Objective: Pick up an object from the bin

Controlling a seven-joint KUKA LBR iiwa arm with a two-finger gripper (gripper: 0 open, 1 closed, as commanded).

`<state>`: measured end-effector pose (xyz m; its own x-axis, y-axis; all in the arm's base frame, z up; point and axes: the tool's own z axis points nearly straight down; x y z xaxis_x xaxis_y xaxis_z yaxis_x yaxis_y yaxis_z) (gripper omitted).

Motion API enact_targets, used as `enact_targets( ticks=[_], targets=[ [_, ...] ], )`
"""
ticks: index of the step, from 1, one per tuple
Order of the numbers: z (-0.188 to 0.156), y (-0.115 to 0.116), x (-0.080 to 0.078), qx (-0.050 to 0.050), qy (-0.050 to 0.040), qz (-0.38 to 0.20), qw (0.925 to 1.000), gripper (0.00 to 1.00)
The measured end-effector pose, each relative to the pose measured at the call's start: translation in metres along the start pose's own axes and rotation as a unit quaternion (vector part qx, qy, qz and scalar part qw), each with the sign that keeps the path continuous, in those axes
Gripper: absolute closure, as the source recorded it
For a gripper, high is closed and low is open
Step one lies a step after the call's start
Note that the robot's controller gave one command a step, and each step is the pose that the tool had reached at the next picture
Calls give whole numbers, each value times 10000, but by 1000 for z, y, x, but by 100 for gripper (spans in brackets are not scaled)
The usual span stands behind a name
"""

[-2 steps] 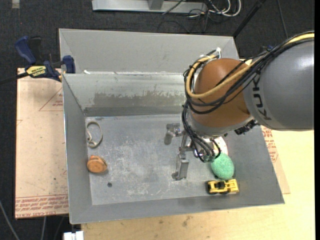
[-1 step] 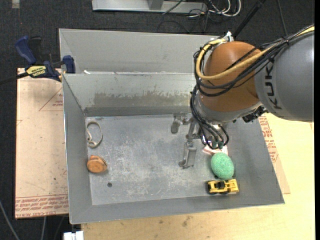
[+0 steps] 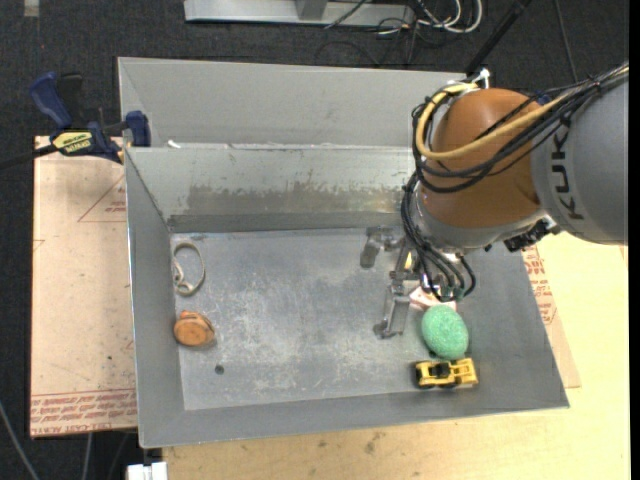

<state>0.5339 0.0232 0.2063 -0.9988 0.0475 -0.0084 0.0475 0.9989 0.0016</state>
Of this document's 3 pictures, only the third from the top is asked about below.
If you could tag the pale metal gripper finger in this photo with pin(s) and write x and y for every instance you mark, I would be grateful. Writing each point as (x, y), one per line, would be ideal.
(395, 315)
(370, 250)

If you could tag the green oval sponge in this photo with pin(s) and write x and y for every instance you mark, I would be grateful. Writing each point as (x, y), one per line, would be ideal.
(445, 333)

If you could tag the yellow toy truck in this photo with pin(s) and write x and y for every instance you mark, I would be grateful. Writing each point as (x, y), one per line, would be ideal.
(445, 373)

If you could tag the grey metal bin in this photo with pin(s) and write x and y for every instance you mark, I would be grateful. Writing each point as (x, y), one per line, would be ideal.
(300, 318)

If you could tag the orange round wooden disc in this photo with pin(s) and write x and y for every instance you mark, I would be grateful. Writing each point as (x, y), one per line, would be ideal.
(192, 330)

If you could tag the brown cardboard board red print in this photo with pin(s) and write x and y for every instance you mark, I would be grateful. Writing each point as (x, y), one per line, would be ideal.
(75, 278)

